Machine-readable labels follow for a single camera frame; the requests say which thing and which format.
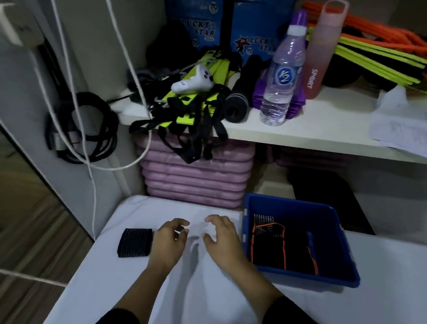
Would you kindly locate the person's left hand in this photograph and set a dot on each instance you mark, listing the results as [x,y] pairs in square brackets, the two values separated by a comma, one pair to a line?
[168,248]

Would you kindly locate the person's right hand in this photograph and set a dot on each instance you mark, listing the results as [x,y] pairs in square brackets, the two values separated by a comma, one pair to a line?
[229,246]

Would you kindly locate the blue plastic bin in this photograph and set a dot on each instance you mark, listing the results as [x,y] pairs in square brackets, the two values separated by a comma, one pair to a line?
[332,243]

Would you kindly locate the person's right forearm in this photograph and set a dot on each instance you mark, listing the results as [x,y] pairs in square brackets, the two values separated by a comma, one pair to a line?
[259,289]

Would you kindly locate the person's left forearm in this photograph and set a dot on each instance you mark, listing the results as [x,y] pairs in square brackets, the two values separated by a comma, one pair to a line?
[136,298]

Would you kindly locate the stack of pink mats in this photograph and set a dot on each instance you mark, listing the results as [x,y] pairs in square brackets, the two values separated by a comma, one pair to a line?
[197,181]
[313,160]

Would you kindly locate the black chair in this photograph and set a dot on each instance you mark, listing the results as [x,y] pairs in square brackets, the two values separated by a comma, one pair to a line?
[329,195]

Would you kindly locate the black cylindrical roller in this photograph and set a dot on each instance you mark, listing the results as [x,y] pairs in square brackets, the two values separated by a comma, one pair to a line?
[236,106]

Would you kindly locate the white shelf unit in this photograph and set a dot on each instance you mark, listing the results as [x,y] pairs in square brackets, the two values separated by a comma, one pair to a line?
[330,136]

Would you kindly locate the clear plastic water bottle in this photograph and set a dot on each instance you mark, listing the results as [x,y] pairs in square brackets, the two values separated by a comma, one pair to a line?
[277,98]

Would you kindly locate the purple bottle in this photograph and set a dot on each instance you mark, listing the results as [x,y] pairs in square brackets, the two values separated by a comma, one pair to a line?
[295,103]

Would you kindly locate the white handheld controller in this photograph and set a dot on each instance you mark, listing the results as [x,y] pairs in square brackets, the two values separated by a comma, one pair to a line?
[190,82]

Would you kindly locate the black cloth bag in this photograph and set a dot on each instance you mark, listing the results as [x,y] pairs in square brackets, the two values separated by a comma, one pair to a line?
[171,46]

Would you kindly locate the black round bag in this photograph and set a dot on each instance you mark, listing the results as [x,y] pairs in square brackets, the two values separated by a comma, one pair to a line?
[340,74]

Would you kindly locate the pink sport bottle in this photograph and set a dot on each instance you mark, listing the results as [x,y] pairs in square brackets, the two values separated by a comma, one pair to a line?
[321,54]

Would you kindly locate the white paper sheets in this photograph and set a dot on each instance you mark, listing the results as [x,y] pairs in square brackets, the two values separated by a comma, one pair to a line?
[411,127]

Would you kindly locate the large blue package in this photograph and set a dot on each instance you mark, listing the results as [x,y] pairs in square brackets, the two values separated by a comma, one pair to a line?
[258,19]

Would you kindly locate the small blue package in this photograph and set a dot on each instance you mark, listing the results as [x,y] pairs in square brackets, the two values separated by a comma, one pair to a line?
[188,14]

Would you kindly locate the yellow orange agility ladder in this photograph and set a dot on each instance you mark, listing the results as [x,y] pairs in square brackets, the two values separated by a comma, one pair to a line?
[384,59]

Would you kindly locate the white charger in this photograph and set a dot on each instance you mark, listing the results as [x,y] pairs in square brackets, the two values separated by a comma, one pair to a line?
[14,26]

